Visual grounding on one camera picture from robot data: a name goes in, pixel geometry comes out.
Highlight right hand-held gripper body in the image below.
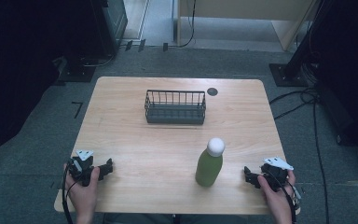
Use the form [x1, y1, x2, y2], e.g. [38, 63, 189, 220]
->
[259, 156, 295, 191]

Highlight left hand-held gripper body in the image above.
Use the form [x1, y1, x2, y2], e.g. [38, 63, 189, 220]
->
[67, 149, 96, 188]

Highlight person's right hand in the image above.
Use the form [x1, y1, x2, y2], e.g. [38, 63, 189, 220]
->
[256, 169, 296, 218]

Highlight person's left hand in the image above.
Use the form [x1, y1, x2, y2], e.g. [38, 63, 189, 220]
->
[62, 163, 102, 217]

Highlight green bottle with white cap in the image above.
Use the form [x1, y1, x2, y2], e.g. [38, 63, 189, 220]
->
[195, 137, 227, 189]

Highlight black stand with base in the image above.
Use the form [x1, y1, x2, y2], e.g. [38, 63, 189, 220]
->
[51, 0, 129, 87]

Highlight black metal stand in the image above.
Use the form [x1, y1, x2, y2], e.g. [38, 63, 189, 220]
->
[268, 0, 335, 88]

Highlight light wooden partition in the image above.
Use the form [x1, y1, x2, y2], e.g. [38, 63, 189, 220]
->
[176, 0, 320, 52]

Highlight right hand-held gripper cable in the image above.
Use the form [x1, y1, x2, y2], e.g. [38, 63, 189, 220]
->
[268, 171, 302, 224]

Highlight hand-held gripper cable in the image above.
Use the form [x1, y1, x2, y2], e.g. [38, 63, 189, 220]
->
[268, 171, 302, 224]
[61, 163, 79, 224]

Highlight left hand-held gripper cable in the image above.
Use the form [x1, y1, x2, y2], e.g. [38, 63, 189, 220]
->
[61, 163, 79, 224]

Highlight black floor cable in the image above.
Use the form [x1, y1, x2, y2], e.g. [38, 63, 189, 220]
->
[268, 88, 331, 224]

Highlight black wire basket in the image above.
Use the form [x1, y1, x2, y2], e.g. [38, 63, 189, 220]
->
[144, 89, 207, 126]

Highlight thin hanging black cable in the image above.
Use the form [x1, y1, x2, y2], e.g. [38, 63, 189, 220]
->
[178, 0, 198, 49]

